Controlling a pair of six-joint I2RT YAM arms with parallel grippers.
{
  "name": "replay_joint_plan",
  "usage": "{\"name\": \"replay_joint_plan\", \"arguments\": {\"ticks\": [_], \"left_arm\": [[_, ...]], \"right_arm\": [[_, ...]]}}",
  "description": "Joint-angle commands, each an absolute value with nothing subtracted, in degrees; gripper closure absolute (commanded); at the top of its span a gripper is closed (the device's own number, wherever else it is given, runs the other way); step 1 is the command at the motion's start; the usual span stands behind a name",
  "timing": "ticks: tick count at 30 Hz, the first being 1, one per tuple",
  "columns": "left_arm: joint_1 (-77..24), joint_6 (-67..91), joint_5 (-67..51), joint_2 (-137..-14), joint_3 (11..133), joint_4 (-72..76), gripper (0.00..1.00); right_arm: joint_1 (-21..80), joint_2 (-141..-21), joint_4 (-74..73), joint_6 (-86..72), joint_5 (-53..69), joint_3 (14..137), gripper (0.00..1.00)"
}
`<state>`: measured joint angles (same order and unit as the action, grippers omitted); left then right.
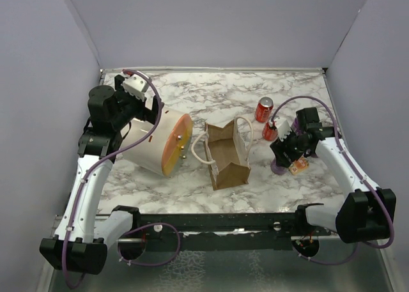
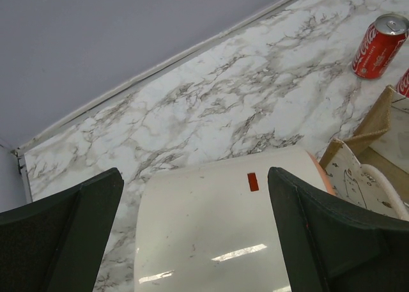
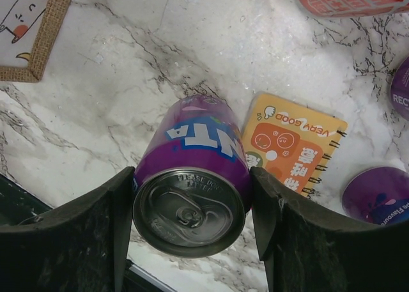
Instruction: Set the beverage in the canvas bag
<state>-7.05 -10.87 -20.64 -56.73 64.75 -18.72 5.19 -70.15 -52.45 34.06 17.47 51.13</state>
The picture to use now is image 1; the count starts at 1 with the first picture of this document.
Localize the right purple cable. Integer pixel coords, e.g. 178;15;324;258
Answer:
270;95;396;266

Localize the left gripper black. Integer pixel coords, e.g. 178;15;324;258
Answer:
112;75;164;130

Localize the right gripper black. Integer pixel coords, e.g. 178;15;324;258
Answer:
270;127;310;167

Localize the purple soda can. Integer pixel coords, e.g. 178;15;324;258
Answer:
270;158;288;176
291;118;302;135

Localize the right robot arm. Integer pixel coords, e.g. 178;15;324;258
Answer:
269;107;396;243

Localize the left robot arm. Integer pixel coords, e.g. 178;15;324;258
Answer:
40;70;163;275

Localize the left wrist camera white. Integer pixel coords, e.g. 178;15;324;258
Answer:
122;75;149;101

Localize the red cola can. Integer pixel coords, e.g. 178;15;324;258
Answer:
262;118;278;142
254;96;274;123

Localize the black mounting rail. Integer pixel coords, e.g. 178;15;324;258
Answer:
118;205;336;253

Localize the white round box colourful lid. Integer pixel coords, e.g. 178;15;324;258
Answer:
122;107;193;177

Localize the orange spiral notebook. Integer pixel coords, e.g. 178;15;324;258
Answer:
288;156;309;175

